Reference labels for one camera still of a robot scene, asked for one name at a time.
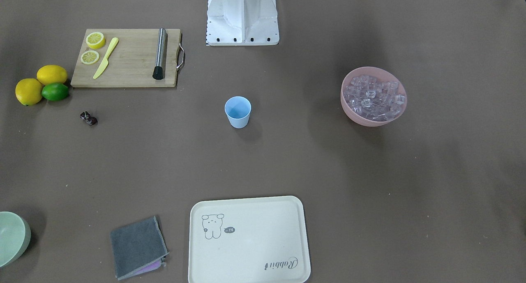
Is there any green lime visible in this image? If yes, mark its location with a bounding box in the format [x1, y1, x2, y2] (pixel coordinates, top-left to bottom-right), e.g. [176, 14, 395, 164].
[41, 83, 69, 101]

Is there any pink bowl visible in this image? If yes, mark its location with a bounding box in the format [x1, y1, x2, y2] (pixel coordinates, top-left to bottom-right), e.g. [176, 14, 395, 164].
[340, 67, 408, 127]

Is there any whole lemon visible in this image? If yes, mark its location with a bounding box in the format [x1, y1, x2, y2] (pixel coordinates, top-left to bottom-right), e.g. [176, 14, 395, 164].
[37, 64, 68, 86]
[15, 78, 43, 106]

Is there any lower lemon slice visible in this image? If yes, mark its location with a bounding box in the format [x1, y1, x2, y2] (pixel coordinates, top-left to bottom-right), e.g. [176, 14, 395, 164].
[80, 50, 100, 65]

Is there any light blue plastic cup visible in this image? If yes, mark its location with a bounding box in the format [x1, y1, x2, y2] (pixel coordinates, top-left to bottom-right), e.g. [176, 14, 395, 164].
[225, 96, 251, 129]

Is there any clear ice cubes pile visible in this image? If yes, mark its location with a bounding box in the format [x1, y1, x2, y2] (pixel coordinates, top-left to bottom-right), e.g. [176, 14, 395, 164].
[341, 75, 408, 122]

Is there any upper whole lemon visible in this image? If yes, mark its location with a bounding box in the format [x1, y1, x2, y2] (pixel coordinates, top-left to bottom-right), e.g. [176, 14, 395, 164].
[37, 64, 68, 86]

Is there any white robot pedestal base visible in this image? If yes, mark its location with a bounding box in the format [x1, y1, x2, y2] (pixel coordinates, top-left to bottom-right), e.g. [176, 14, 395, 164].
[205, 0, 280, 46]

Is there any lower whole lemon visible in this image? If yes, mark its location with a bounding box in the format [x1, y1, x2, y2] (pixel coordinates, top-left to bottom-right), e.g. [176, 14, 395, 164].
[15, 78, 43, 106]

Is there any lemon slice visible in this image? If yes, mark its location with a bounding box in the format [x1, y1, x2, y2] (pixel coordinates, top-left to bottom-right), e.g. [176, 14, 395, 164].
[80, 50, 100, 65]
[85, 32, 106, 49]

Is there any grey folded cloth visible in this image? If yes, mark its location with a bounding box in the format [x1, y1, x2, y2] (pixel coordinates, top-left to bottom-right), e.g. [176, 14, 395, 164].
[110, 215, 169, 281]

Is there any dark red cherries pair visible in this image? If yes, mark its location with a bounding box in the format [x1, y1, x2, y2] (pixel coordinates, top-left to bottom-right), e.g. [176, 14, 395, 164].
[80, 111, 98, 126]

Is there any bamboo cutting board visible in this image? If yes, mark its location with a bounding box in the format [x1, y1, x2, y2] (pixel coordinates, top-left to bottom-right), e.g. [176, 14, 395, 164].
[71, 28, 184, 88]

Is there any steel muddler black tip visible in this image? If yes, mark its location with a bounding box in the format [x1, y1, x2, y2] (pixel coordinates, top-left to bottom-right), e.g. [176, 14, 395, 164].
[152, 28, 168, 80]

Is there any cream serving tray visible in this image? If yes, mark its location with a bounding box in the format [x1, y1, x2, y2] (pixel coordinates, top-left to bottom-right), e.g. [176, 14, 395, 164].
[188, 196, 311, 283]

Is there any upper lemon slice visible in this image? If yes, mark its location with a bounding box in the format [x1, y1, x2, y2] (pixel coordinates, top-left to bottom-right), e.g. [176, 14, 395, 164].
[85, 32, 106, 49]

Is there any mint green bowl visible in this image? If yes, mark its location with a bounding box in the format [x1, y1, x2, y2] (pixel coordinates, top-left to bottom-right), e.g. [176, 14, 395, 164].
[0, 212, 31, 267]

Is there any yellow plastic knife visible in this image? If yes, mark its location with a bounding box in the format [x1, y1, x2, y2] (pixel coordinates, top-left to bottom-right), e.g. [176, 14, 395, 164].
[92, 37, 120, 79]

